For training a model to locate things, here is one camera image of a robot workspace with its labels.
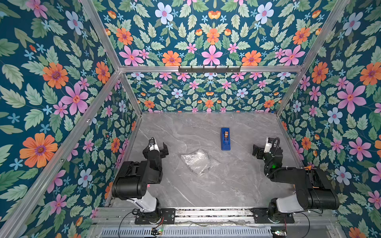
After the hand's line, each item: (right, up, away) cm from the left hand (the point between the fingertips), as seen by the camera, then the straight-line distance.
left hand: (156, 143), depth 92 cm
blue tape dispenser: (+45, +3, +6) cm, 45 cm away
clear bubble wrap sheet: (+28, -11, -1) cm, 30 cm away
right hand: (+69, -1, 0) cm, 69 cm away
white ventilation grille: (+22, -40, -22) cm, 51 cm away
